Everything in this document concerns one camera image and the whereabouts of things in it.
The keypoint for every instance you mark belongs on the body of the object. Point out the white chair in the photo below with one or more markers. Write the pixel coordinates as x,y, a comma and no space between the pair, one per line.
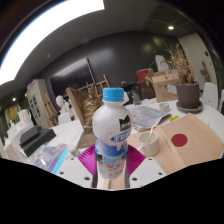
210,95

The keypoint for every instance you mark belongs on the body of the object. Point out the grey pot with dried plant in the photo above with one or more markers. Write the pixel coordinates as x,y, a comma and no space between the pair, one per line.
188,95

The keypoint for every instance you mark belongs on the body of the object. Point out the red box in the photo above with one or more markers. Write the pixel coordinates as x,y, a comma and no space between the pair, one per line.
143,75

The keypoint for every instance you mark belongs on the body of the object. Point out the black wall screen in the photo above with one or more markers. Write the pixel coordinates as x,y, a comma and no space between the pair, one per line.
71,78

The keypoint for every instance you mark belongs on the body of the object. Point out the small white cup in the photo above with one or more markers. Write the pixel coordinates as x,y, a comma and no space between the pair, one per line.
164,107

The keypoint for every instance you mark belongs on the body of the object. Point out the white ceramic mug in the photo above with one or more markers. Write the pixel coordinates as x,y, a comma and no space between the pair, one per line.
150,146

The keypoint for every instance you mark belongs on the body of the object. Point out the colourful iridescent folder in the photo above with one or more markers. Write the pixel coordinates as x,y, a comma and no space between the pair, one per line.
50,158

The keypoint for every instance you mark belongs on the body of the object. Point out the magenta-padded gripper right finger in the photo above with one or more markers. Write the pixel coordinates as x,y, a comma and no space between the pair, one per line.
136,160

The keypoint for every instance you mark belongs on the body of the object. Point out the white plaster bust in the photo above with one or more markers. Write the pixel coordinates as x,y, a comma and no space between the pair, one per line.
62,108

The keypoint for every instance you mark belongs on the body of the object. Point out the round ceiling spotlight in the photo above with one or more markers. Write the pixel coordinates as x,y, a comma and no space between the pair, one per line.
170,27

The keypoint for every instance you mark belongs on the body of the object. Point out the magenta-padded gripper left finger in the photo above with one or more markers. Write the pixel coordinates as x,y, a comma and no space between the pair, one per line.
85,160

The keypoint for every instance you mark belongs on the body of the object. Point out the cardboard box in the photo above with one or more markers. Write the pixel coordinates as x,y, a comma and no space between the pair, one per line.
161,86

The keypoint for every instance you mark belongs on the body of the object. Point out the wooden stir stick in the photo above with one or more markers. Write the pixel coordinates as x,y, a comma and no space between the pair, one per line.
151,135

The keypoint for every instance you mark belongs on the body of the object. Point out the white blue-capped drink bottle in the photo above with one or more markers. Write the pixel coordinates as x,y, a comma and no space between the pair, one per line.
111,133

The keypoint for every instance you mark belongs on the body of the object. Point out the open newspaper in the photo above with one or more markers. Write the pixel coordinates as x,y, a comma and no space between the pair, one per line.
146,116

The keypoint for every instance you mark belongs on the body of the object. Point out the wooden easel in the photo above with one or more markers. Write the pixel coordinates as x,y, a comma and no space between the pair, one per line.
100,86

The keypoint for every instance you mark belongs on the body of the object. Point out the wooden figure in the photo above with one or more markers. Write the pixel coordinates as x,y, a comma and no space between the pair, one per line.
205,71

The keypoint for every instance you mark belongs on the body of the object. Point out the yellow sticky note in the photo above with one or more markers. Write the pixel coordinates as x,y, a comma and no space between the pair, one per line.
173,118

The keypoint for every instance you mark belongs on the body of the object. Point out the grey glass jug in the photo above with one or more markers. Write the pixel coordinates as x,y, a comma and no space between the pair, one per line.
136,98

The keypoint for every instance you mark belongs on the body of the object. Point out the small white-capped jar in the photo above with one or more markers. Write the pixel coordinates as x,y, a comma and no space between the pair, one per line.
74,151

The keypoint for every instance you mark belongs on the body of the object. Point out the flat round red coaster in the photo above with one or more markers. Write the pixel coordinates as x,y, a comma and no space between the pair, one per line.
179,140

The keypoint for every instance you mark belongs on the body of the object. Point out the grey round pot saucer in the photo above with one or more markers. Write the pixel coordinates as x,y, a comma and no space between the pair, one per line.
190,109

